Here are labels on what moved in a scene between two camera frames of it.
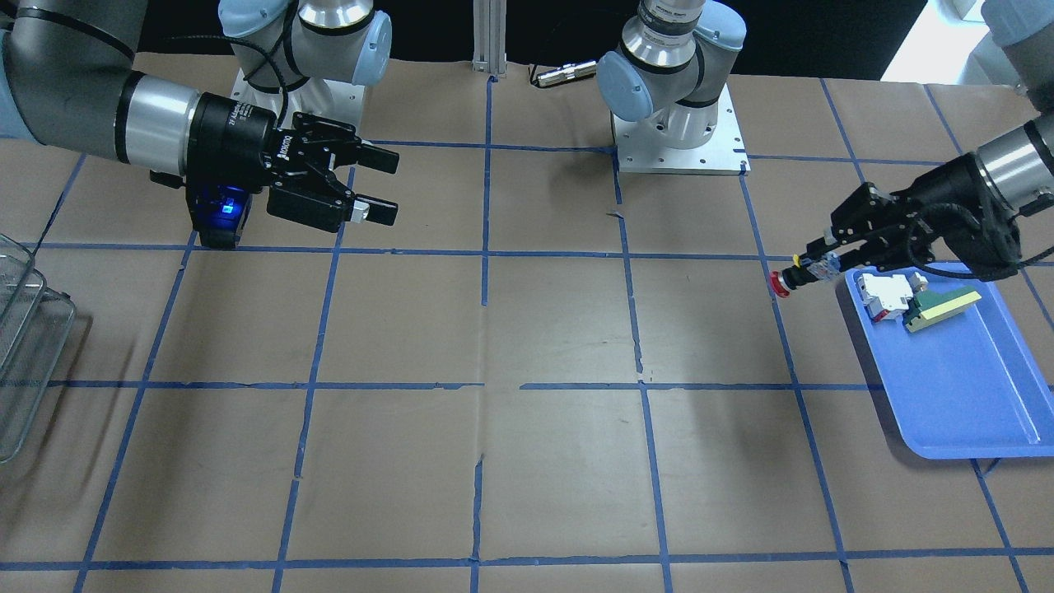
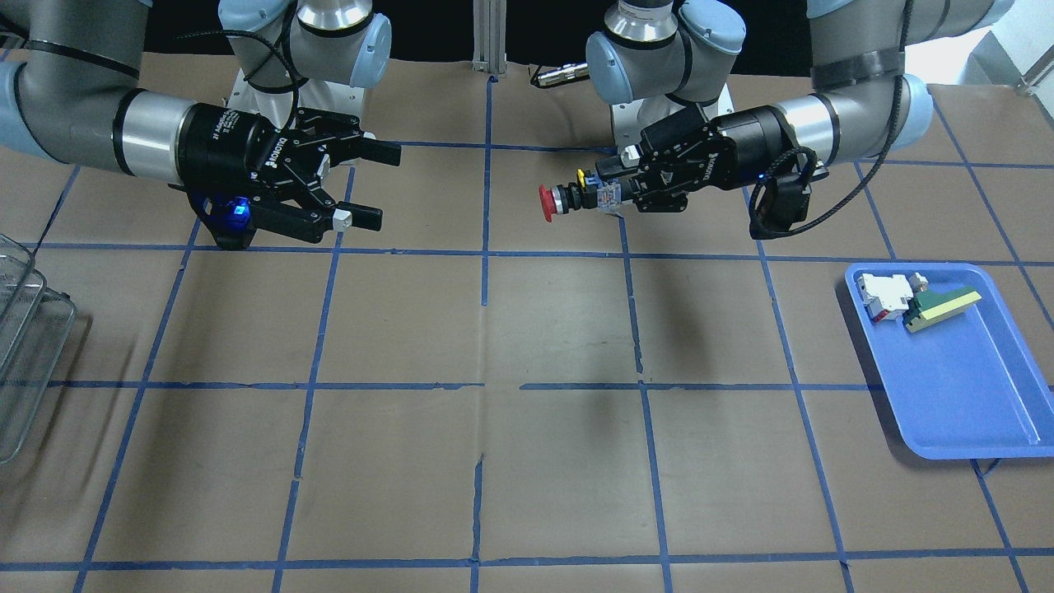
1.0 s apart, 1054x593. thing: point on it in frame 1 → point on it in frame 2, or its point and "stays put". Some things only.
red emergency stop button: x=790 y=278 → x=588 y=193
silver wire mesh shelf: x=36 y=319 stays put
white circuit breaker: x=884 y=295 stays put
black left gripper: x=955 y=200 → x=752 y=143
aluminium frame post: x=489 y=22 stays put
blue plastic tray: x=968 y=386 stays put
